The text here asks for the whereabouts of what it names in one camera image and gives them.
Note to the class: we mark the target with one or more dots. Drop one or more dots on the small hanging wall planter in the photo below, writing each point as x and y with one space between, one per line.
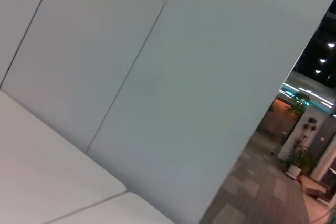
313 120

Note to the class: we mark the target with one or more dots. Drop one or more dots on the bushy green potted plant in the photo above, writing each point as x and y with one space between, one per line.
302 158

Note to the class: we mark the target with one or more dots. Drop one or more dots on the tall green leafy plant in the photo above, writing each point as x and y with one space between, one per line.
299 103

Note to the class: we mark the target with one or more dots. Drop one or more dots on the white plant pot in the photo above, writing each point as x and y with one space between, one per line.
293 170

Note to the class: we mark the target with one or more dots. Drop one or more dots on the brown cardboard box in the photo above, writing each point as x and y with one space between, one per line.
312 186

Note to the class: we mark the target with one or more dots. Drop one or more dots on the round ceiling spotlight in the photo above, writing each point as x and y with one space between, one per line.
322 61
318 71
331 44

